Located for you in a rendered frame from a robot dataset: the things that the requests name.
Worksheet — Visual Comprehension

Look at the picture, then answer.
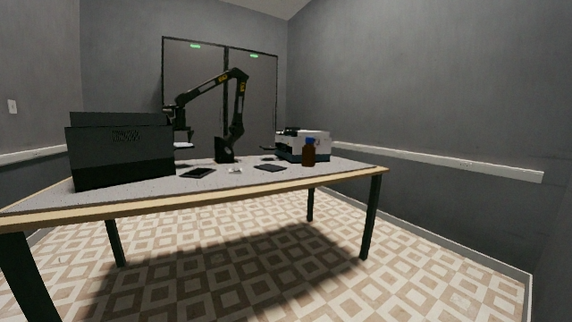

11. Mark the brown bottle with blue cap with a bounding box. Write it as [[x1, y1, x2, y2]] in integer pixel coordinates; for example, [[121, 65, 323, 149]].
[[301, 137, 315, 167]]

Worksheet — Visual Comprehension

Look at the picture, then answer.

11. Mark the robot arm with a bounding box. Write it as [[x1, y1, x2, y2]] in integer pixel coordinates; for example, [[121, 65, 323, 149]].
[[162, 67, 249, 151]]

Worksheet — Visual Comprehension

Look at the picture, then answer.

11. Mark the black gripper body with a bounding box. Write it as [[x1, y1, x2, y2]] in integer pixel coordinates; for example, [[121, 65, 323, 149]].
[[172, 117, 192, 131]]

